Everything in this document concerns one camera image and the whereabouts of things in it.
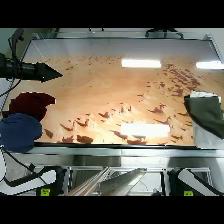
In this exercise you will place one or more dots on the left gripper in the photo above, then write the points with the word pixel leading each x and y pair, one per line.
pixel 30 71

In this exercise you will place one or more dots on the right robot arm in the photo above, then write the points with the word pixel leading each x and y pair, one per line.
pixel 191 181

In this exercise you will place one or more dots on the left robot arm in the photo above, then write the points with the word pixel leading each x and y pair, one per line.
pixel 10 69

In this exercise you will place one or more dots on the dark red garment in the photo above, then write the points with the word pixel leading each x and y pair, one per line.
pixel 28 103

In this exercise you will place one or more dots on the blue garment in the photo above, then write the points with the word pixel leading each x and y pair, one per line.
pixel 18 131

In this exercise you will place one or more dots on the dark green garment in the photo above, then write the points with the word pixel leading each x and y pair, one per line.
pixel 206 113

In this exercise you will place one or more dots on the silver frame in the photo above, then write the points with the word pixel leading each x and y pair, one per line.
pixel 133 152

